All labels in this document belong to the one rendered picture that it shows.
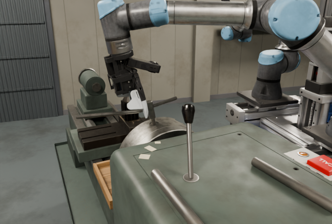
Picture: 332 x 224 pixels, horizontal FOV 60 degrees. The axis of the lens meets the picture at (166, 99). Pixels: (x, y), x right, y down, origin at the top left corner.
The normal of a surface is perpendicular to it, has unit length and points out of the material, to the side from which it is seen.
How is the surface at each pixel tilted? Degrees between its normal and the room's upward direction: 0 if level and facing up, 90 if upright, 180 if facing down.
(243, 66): 90
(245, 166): 0
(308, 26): 85
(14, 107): 90
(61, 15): 90
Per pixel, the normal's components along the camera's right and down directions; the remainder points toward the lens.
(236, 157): 0.00, -0.95
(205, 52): 0.29, 0.31
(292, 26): -0.13, 0.24
